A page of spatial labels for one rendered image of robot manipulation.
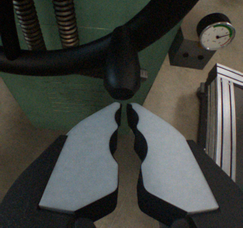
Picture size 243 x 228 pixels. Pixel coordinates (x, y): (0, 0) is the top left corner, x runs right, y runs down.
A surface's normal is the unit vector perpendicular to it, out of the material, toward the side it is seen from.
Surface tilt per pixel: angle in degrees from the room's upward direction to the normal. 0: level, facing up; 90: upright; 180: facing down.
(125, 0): 90
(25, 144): 0
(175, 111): 0
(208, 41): 90
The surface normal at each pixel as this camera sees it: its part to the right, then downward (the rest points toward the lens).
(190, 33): 0.13, -0.47
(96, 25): -0.02, 0.88
